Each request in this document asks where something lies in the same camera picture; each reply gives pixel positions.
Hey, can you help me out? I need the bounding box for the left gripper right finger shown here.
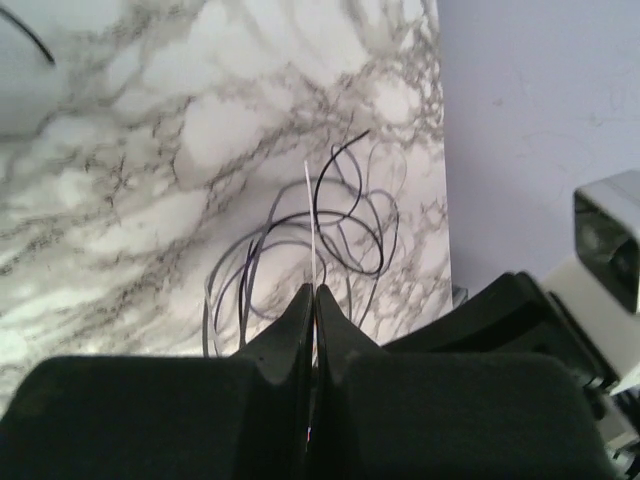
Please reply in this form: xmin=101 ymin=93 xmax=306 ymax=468
xmin=307 ymin=286 xmax=616 ymax=479

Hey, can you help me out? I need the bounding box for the translucent white zip tie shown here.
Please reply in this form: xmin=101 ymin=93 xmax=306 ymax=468
xmin=303 ymin=160 xmax=318 ymax=367

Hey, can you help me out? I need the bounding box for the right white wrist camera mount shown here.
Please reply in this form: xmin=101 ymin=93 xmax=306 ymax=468
xmin=543 ymin=170 xmax=639 ymax=395

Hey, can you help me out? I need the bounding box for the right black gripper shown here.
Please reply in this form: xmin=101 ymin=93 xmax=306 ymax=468
xmin=384 ymin=272 xmax=615 ymax=390

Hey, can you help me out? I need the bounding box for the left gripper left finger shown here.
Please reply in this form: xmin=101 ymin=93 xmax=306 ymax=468
xmin=1 ymin=285 xmax=313 ymax=479

